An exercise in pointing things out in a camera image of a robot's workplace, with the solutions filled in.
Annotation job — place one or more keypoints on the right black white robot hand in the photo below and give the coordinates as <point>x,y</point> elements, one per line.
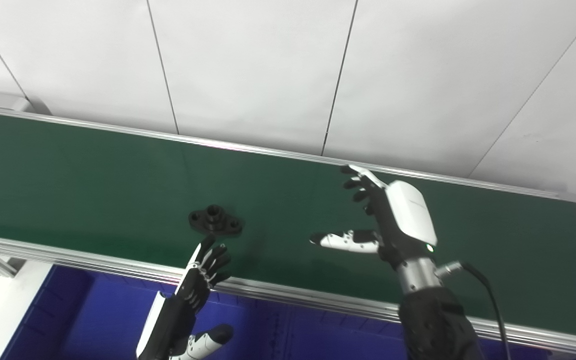
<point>408,215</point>

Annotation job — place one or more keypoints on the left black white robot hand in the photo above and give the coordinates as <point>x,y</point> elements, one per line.
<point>170,320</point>

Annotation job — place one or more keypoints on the black flanged machine part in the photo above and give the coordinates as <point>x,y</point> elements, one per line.
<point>215,222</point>

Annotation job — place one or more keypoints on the blue plastic bin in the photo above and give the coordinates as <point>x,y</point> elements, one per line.
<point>328,335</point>
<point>103,320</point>

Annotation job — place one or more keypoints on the green conveyor belt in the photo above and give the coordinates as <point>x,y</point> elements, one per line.
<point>118,267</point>
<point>93,190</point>

